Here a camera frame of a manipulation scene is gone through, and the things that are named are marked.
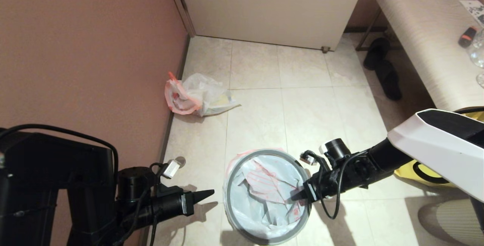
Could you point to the light woodgrain desk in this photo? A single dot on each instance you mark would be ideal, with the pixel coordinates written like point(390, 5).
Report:
point(427, 30)

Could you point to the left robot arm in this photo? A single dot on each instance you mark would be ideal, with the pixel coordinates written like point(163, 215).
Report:
point(45, 178)

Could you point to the small metal door stop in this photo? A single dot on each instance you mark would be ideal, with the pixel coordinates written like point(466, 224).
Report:
point(325, 49)

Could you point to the black marker with red band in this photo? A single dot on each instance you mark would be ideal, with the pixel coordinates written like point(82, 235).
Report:
point(467, 36)

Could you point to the white red-printed trash bag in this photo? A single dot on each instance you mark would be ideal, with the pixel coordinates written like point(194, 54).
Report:
point(200, 94)
point(245, 200)

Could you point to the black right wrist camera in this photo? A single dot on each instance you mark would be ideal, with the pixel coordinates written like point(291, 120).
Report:
point(334, 148)

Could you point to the beige door frame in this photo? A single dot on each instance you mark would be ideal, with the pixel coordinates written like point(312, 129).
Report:
point(180, 3)

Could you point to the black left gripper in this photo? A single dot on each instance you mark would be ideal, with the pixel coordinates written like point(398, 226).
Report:
point(170, 206)

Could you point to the white door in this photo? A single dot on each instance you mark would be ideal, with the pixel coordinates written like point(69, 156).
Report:
point(272, 7)

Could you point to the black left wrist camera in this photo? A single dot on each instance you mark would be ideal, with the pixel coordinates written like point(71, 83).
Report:
point(132, 183)

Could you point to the yellow fabric bag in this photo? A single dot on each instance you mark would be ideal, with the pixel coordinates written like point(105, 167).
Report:
point(406, 172)

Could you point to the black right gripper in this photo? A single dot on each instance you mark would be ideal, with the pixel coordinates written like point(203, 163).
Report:
point(332, 179)

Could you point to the white leaflet with blue print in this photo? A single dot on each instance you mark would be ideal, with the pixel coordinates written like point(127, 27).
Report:
point(474, 8)

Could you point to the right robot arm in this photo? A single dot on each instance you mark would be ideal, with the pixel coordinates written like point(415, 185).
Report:
point(435, 144)

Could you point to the black slipper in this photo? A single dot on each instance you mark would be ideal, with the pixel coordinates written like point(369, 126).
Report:
point(377, 52)
point(391, 82)

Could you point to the clear wine glass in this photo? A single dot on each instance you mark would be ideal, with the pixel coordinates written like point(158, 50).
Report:
point(481, 80)
point(478, 53)

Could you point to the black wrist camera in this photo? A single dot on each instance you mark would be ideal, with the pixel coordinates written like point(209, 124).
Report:
point(334, 148)
point(132, 183)

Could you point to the small grey round floor disc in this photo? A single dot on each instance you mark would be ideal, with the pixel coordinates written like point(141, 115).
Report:
point(182, 159)

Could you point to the grey skirting board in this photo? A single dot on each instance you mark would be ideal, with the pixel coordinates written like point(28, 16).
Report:
point(177, 83)

